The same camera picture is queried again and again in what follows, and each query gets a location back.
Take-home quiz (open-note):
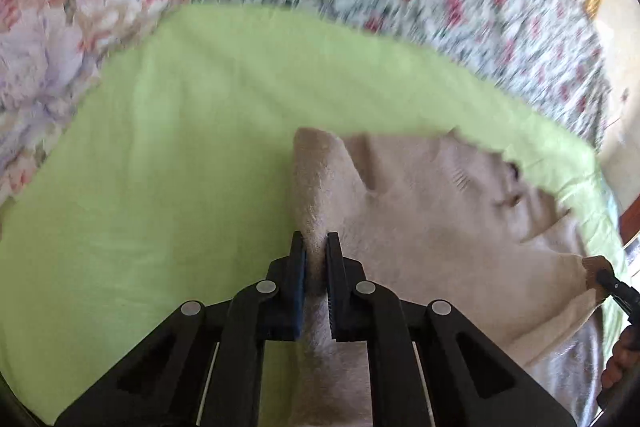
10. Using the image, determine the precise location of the beige knitted sweater brown trim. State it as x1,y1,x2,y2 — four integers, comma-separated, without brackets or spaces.
288,128,608,426

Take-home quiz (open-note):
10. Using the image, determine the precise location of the person's right hand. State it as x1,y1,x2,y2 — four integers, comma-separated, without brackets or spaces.
601,325,639,389

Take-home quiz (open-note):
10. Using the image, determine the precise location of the light green bed sheet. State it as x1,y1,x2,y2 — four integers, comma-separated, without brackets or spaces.
1,4,625,423

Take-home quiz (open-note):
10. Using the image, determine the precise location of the purple pink floral pillow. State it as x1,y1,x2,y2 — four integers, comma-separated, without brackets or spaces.
1,0,186,200

